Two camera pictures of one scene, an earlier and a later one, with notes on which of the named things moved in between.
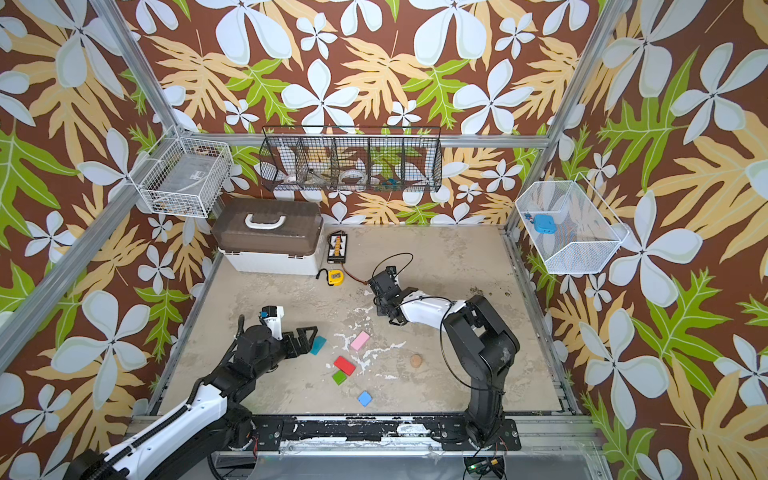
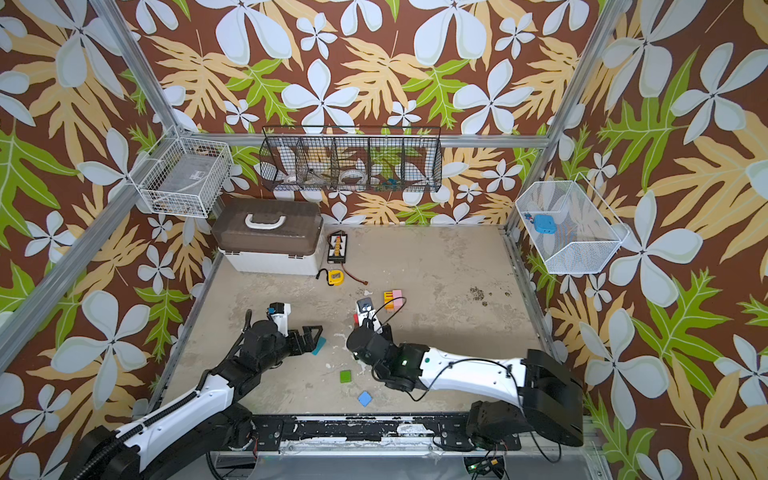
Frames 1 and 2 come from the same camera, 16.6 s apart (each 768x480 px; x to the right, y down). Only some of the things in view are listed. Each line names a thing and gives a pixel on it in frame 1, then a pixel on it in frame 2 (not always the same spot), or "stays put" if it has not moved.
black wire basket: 399,159 stays put
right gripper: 383,290 -> 363,335
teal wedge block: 317,345 stays put
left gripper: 305,346 stays put
